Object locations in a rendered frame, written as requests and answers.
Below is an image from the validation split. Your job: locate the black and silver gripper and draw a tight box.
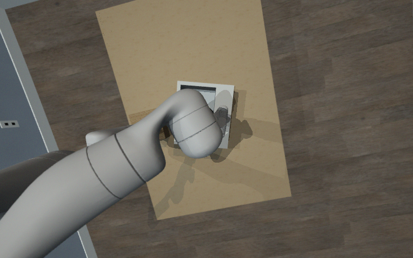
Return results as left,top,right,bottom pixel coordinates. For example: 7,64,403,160
210,105,228,137

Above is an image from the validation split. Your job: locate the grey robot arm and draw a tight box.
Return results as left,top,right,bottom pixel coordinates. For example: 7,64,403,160
0,88,223,258

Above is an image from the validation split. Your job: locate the grey square sink basin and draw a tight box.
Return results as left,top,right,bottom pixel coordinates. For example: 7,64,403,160
177,81,234,149

